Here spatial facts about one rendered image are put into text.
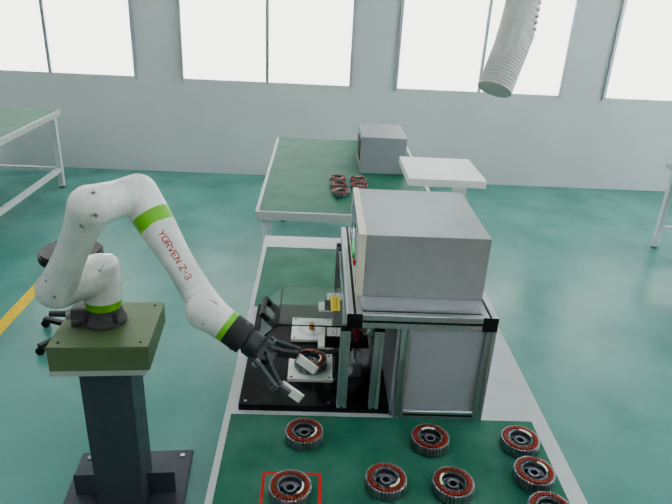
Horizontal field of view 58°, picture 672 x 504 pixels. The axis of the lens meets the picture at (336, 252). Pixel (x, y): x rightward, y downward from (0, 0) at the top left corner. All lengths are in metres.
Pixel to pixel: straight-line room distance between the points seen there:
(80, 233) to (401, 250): 0.92
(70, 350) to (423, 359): 1.15
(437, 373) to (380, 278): 0.34
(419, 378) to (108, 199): 1.05
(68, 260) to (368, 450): 1.05
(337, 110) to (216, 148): 1.37
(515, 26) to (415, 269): 1.50
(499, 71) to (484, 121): 3.91
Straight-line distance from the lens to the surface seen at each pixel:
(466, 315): 1.81
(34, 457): 3.13
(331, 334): 2.02
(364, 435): 1.89
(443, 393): 1.95
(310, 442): 1.81
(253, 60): 6.53
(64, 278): 2.05
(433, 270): 1.83
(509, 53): 2.95
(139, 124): 6.88
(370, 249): 1.78
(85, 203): 1.81
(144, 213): 1.88
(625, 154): 7.45
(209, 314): 1.69
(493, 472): 1.86
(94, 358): 2.20
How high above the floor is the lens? 1.98
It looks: 24 degrees down
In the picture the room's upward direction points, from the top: 3 degrees clockwise
